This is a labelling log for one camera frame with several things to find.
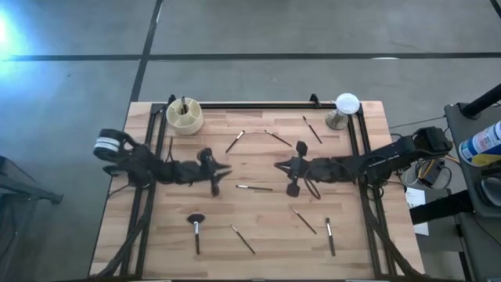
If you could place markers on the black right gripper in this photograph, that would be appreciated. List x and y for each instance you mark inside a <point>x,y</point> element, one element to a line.
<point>315,169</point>

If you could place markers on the thin black makeup brush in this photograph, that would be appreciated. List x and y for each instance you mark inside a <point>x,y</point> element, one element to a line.
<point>278,138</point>
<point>303,220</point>
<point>242,239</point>
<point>235,141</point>
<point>312,129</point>
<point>183,106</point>
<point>254,187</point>

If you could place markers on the black frame clamp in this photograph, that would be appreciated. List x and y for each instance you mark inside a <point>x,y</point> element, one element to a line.
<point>171,99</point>
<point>314,100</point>

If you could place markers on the white canister blue label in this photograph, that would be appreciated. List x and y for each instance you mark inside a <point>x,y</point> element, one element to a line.
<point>483,143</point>

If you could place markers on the black cart base bar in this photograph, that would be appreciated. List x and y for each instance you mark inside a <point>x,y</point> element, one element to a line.
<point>438,207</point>

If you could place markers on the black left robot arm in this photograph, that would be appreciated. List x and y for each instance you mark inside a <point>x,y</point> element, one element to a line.
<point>148,164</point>

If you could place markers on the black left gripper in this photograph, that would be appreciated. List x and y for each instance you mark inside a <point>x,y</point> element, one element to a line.
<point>193,172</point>

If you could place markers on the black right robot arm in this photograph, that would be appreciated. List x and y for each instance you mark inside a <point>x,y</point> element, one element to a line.
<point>391,154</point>

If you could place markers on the large fan-head makeup brush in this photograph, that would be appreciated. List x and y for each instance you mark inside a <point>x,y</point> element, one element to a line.
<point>195,219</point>

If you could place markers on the white paper sheet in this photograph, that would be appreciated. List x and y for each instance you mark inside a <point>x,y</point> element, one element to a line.
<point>415,197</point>

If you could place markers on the black power adapter box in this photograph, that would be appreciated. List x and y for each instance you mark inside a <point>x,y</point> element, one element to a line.
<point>430,176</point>

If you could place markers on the grey side cart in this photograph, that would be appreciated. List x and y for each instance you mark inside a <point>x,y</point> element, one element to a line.
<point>456,129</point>

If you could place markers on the black vertical pole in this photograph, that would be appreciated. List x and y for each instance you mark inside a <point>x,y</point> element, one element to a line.
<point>483,101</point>

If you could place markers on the cream round compartment organizer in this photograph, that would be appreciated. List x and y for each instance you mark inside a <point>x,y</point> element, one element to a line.
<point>192,123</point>

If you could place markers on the black metal table frame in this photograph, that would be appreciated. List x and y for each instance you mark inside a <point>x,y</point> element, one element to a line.
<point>254,105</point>

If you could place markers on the dark grey side table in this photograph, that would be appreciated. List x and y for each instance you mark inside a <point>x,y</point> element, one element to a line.
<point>23,188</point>

